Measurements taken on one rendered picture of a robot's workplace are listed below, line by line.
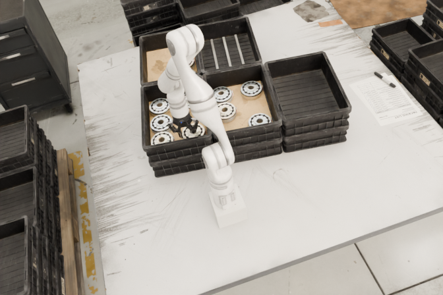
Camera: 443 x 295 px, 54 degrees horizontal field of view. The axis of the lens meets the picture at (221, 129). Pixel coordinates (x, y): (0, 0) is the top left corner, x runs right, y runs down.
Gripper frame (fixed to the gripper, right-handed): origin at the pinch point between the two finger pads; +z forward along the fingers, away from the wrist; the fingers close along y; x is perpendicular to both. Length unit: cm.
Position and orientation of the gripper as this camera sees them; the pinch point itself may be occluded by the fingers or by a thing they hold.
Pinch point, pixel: (186, 134)
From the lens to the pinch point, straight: 190.0
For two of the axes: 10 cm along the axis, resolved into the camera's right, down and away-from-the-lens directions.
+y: 9.9, -1.4, -0.5
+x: -0.7, -7.4, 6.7
